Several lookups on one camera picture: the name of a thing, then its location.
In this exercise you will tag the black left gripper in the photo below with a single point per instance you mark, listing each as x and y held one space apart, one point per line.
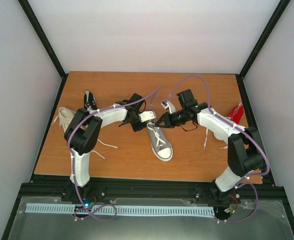
136 128

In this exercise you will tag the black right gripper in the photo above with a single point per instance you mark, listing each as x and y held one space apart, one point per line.
169 122

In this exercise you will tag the white lace of grey sneaker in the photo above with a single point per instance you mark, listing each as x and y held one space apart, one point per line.
156 136

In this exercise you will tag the grey low-top sneaker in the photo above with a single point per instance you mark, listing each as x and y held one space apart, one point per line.
166 152

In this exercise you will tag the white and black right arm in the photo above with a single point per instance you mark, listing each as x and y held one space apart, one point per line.
244 153

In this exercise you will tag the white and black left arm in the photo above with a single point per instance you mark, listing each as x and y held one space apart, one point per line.
83 132

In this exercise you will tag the black high-top sneaker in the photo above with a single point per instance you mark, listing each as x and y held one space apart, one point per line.
92 102

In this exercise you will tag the white lace of black sneaker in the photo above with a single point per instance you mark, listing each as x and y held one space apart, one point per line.
87 100

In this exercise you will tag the white lace of red sneaker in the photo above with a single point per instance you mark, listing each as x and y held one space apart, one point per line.
207 138

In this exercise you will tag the white high-top sneaker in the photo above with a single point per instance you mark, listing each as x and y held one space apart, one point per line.
65 116

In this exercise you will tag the red high-top sneaker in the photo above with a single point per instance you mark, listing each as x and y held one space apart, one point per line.
236 113

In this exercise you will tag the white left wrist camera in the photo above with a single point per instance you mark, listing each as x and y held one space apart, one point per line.
146 116

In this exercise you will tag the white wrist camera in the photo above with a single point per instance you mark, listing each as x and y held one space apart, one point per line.
146 116
167 105

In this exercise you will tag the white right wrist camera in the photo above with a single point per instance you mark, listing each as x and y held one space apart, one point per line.
167 105

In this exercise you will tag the black aluminium frame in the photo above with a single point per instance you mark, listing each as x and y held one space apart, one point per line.
51 186

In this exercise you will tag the light blue slotted cable duct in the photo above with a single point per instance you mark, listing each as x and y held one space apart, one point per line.
123 210

